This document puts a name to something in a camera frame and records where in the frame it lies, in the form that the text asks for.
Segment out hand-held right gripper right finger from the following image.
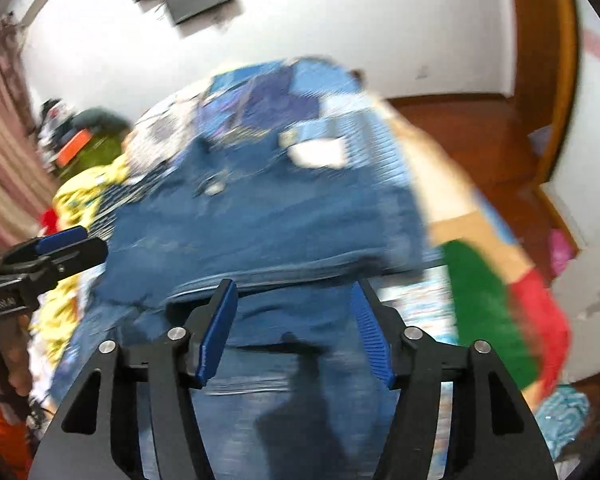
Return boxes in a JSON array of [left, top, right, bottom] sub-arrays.
[[350, 277, 553, 480]]

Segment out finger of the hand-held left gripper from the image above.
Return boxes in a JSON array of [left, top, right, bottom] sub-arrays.
[[40, 237, 109, 281], [0, 226, 89, 273]]

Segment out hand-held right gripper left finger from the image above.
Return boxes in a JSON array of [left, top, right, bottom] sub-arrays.
[[27, 278, 241, 480]]

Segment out blue denim jeans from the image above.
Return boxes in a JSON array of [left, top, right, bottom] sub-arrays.
[[52, 132, 431, 480]]

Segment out pile of clothes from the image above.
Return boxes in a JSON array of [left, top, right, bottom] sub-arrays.
[[36, 99, 77, 161]]

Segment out person's left hand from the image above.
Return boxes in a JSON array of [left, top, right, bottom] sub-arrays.
[[2, 316, 36, 398]]

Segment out yellow cartoon blanket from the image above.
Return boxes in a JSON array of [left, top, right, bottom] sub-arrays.
[[30, 155, 133, 366]]

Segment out orange box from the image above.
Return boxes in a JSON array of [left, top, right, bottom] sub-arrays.
[[56, 129, 92, 166]]

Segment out green covered cabinet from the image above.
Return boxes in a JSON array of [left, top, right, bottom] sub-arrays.
[[57, 132, 130, 181]]

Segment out striped curtain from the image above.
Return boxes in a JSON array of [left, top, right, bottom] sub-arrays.
[[0, 20, 58, 253]]

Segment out beige green red blanket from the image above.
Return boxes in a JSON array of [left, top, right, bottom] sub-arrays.
[[380, 100, 573, 401]]

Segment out dark grey cushion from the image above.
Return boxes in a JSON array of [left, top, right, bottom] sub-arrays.
[[72, 106, 135, 137]]

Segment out pink cloth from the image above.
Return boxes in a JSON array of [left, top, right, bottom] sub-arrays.
[[549, 229, 580, 277]]

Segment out teal patterned cloth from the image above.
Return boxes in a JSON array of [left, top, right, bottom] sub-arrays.
[[534, 384, 592, 462]]

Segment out blue patchwork bedspread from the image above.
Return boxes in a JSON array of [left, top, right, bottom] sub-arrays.
[[122, 57, 463, 480]]

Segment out wooden wardrobe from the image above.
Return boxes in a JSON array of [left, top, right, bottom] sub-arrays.
[[505, 0, 600, 261]]

